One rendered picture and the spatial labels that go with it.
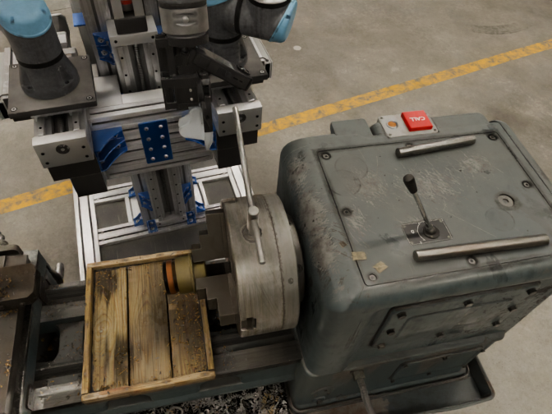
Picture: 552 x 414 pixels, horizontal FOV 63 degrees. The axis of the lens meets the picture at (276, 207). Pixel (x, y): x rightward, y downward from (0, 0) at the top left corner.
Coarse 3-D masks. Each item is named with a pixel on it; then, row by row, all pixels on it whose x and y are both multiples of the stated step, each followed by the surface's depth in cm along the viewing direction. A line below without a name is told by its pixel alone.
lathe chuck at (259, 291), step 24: (240, 216) 94; (264, 216) 94; (240, 240) 90; (264, 240) 91; (240, 264) 89; (264, 264) 90; (240, 288) 89; (264, 288) 90; (240, 312) 91; (264, 312) 92; (240, 336) 100
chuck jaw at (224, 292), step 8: (200, 280) 99; (208, 280) 99; (216, 280) 99; (224, 280) 99; (232, 280) 99; (200, 288) 97; (208, 288) 97; (216, 288) 97; (224, 288) 97; (232, 288) 97; (200, 296) 99; (208, 296) 96; (216, 296) 96; (224, 296) 96; (232, 296) 96; (208, 304) 96; (216, 304) 97; (224, 304) 95; (232, 304) 95; (224, 312) 93; (232, 312) 93; (224, 320) 94; (232, 320) 95; (240, 320) 94; (248, 320) 93; (248, 328) 95
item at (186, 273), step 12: (168, 264) 100; (180, 264) 99; (192, 264) 100; (204, 264) 100; (168, 276) 98; (180, 276) 98; (192, 276) 98; (204, 276) 100; (168, 288) 99; (180, 288) 99; (192, 288) 100
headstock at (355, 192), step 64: (448, 128) 111; (320, 192) 97; (384, 192) 97; (448, 192) 99; (512, 192) 100; (320, 256) 89; (384, 256) 88; (512, 256) 89; (320, 320) 91; (384, 320) 95; (448, 320) 101; (512, 320) 115
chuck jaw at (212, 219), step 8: (232, 200) 102; (208, 216) 98; (216, 216) 99; (208, 224) 99; (216, 224) 99; (224, 224) 99; (200, 232) 101; (208, 232) 99; (216, 232) 99; (224, 232) 100; (200, 240) 99; (208, 240) 99; (216, 240) 100; (224, 240) 100; (192, 248) 100; (200, 248) 100; (208, 248) 100; (216, 248) 100; (224, 248) 101; (192, 256) 100; (200, 256) 100; (208, 256) 100; (216, 256) 101; (224, 256) 101
